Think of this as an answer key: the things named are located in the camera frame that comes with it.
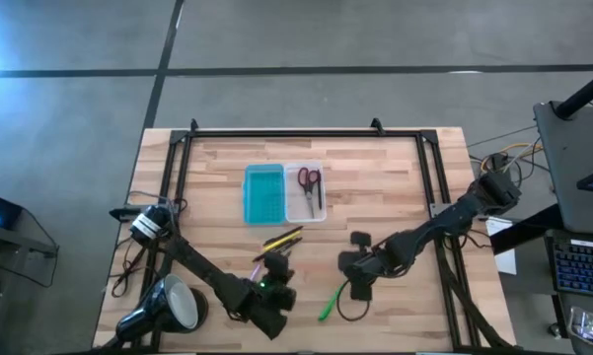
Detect black loose cable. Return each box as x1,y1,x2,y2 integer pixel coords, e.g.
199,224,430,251
111,236,154,300

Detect black backlit keyboard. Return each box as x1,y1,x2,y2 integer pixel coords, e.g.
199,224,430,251
544,229,593,301

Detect smartphone with lit screen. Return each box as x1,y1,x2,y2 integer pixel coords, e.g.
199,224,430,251
568,305,593,354

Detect yellow pen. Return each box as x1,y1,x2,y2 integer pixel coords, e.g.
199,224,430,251
264,230,303,253

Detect black round pole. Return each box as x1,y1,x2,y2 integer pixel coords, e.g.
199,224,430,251
555,66,593,120

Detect black desk lamp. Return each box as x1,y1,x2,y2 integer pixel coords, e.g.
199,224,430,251
115,273,210,346

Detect green pen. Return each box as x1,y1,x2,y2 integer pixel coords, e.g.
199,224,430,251
317,279,350,323

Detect dark grey side table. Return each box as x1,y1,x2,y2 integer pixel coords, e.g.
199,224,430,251
532,101,593,236

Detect black power adapter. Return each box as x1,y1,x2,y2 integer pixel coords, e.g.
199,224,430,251
489,152,513,174

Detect red and black scissors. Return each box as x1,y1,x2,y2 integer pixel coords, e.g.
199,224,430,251
296,166,322,220

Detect black computer with blue light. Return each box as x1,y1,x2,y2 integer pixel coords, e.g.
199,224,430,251
0,189,24,231

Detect clear box with blue lid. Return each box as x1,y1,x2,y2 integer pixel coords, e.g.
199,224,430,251
242,161,329,227

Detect black aluminium table frame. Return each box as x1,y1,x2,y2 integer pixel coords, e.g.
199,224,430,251
132,117,522,354

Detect white paper sheet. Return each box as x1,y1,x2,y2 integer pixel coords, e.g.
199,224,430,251
485,216,518,276

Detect yellow cable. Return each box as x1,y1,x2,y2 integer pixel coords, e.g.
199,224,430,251
480,141,545,175

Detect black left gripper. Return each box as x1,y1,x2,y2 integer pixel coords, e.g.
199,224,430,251
249,250,298,341

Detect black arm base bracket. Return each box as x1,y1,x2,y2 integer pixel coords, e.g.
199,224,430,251
109,204,144,222

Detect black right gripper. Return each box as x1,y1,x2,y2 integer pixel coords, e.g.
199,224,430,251
338,230,392,303

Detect black stand foot bar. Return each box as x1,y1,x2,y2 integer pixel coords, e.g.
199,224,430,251
490,204,563,256

